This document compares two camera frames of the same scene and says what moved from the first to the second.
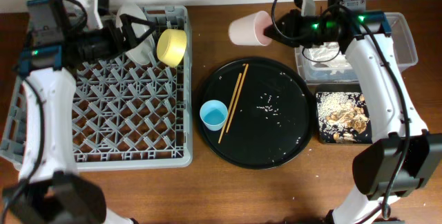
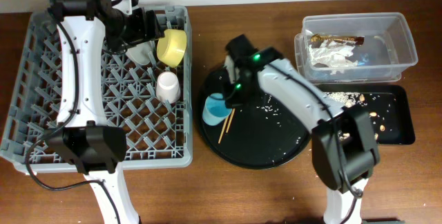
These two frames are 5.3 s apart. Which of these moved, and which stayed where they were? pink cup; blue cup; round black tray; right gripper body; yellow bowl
Moved: pink cup; right gripper body; blue cup
Stayed: yellow bowl; round black tray
